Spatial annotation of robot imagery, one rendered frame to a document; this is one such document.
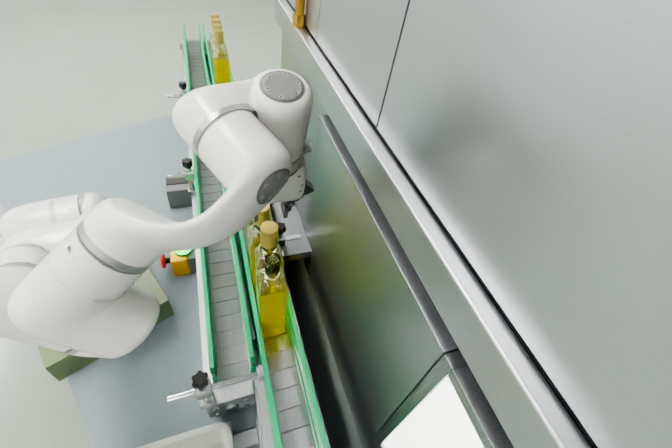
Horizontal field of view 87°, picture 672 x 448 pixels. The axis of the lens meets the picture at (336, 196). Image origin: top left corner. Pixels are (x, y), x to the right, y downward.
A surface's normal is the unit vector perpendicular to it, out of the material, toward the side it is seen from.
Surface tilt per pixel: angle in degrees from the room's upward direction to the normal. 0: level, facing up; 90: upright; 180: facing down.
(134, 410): 0
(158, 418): 0
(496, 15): 90
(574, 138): 90
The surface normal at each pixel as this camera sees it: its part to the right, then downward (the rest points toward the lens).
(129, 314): 0.81, -0.25
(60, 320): 0.40, 0.44
